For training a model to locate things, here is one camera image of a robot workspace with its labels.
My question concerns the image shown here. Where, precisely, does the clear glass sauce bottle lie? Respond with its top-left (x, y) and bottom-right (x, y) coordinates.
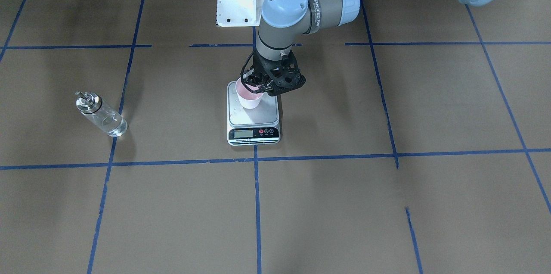
top-left (75, 91), bottom-right (128, 137)

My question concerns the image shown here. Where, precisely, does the silver digital kitchen scale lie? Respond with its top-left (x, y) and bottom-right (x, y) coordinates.
top-left (226, 81), bottom-right (281, 146)

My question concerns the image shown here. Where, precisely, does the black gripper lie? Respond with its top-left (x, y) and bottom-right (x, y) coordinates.
top-left (240, 50), bottom-right (306, 96)

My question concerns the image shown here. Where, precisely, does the pink paper cup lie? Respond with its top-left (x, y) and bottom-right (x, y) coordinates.
top-left (235, 78), bottom-right (264, 109)

